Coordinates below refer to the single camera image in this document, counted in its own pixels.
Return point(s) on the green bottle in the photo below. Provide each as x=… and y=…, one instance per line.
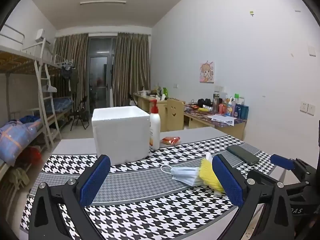
x=165, y=91

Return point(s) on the white wall plate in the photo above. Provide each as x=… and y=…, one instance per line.
x=311, y=51

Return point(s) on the blue plaid quilt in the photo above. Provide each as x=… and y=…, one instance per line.
x=12, y=135

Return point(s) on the plain wooden desk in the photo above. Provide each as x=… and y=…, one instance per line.
x=143, y=102

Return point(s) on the brown curtain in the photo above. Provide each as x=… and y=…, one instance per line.
x=71, y=62
x=131, y=62

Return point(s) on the blue mattress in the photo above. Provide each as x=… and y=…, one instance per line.
x=61, y=103

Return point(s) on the white air conditioner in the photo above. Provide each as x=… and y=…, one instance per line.
x=40, y=36

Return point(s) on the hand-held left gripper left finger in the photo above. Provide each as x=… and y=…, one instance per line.
x=96, y=180

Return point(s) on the hanging dark clothes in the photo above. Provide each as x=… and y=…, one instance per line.
x=67, y=72

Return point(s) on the black smartphone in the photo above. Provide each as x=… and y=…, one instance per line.
x=243, y=154

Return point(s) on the double wall socket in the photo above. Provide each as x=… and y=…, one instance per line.
x=307, y=108

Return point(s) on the pile of desk clutter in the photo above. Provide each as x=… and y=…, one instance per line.
x=155, y=92

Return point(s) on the black desk chair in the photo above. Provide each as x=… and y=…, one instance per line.
x=132, y=100

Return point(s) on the glass balcony door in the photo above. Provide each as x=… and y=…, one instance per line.
x=100, y=72

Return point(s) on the cartoon wall poster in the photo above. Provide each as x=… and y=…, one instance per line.
x=207, y=72

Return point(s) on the black headphones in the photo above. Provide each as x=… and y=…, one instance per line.
x=205, y=102

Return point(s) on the red bag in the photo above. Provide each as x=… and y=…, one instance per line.
x=32, y=155

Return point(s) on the houndstooth table cloth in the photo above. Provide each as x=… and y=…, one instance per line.
x=140, y=205

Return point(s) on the light blue face mask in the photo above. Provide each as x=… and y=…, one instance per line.
x=186, y=175

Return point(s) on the wooden desk with patterned top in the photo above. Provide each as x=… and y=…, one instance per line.
x=225, y=127

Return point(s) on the black folding chair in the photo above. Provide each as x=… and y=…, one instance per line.
x=81, y=115

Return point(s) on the white papers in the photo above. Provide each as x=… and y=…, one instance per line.
x=223, y=118

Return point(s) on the wooden smiley chair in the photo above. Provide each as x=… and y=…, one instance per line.
x=175, y=115

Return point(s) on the yellow packet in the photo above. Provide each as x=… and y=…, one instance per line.
x=203, y=109

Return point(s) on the red snack packet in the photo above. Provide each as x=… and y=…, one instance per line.
x=170, y=140

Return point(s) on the white tissue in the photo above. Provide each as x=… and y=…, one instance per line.
x=208, y=155

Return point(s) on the white wall socket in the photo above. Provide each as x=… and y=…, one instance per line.
x=219, y=88

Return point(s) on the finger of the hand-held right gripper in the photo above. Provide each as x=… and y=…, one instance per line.
x=282, y=162
x=262, y=176

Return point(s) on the row of toiletry bottles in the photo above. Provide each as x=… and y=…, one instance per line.
x=232, y=108

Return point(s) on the white bunk bed ladder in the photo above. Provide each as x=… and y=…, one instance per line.
x=46, y=100

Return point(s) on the white metal bunk bed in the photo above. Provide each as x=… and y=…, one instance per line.
x=15, y=57

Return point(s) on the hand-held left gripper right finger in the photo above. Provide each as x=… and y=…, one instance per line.
x=228, y=182

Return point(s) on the white pump lotion bottle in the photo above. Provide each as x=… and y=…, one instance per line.
x=155, y=130

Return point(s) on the white foam box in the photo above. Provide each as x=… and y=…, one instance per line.
x=117, y=135

